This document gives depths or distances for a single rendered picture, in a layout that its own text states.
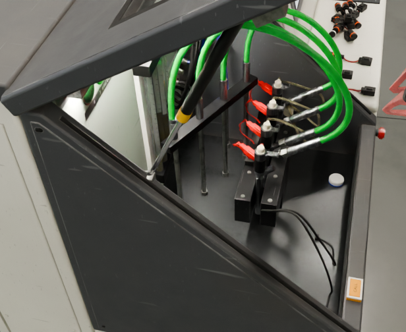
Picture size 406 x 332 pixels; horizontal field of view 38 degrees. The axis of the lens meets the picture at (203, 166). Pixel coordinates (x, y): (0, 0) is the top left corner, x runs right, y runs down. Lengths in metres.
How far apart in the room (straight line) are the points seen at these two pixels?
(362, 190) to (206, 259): 0.54
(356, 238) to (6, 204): 0.75
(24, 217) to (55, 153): 0.22
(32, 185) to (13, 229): 0.17
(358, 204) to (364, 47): 0.60
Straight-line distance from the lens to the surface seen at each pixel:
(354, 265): 1.33
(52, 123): 0.93
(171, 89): 1.26
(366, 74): 1.77
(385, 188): 2.81
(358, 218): 1.41
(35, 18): 1.05
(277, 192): 1.40
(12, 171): 1.06
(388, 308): 2.43
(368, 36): 1.93
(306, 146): 1.28
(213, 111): 1.42
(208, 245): 1.03
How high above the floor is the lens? 2.02
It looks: 45 degrees down
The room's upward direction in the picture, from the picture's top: 4 degrees counter-clockwise
